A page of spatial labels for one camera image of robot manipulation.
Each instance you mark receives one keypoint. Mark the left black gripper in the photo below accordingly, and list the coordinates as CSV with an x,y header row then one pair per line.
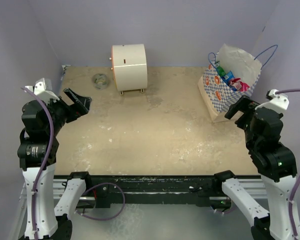
x,y
74,110

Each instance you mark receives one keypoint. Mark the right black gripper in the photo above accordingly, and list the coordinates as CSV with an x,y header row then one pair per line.
x,y
245,104

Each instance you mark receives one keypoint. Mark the blue checkered paper bag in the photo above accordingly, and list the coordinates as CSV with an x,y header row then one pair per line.
x,y
217,95

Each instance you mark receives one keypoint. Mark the red chips bag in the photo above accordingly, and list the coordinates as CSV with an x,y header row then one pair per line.
x,y
238,85

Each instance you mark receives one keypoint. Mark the green snack bag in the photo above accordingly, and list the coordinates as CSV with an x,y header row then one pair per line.
x,y
219,69

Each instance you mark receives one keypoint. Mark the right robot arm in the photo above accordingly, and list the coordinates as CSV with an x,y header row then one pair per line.
x,y
276,164

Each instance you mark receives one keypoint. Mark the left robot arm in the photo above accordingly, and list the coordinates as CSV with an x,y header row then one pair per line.
x,y
37,153

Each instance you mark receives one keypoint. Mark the clear tape roll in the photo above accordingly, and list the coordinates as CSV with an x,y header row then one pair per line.
x,y
100,81

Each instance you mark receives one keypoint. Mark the blue snack bar wrapper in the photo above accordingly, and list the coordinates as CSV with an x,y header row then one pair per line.
x,y
228,77

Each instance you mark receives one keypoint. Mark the white cylindrical box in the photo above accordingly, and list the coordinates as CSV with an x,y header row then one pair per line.
x,y
129,67

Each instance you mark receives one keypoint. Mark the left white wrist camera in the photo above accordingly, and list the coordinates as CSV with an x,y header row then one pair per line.
x,y
43,90

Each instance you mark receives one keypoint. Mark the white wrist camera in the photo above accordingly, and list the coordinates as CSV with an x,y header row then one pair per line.
x,y
43,90
277,102

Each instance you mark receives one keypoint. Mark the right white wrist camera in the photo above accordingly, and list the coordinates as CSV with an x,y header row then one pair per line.
x,y
277,102

